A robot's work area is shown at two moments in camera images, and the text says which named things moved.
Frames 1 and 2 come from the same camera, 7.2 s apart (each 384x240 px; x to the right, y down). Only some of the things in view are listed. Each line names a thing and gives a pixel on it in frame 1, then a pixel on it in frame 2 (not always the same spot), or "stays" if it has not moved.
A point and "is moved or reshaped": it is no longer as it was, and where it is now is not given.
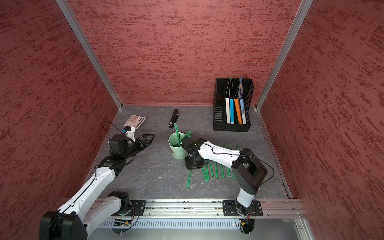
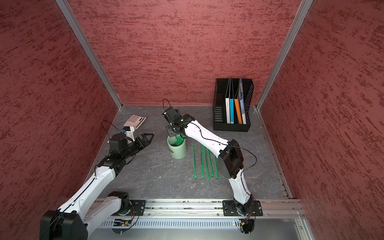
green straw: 206,173 is moved or reshaped
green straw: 216,170 stays
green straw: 207,174 stays
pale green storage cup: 177,151 stays
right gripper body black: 193,163 to 173,130
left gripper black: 142,145 stays
